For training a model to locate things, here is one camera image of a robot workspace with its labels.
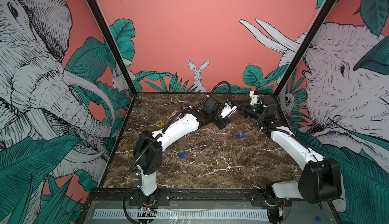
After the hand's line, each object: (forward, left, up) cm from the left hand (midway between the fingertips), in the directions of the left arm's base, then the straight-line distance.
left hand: (230, 118), depth 79 cm
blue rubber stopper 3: (+3, -13, -22) cm, 25 cm away
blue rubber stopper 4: (-44, -37, -21) cm, 61 cm away
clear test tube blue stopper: (-11, +27, -21) cm, 36 cm away
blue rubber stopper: (0, -9, -21) cm, 23 cm away
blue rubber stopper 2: (-1, -12, -21) cm, 24 cm away
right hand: (+6, 0, +7) cm, 10 cm away
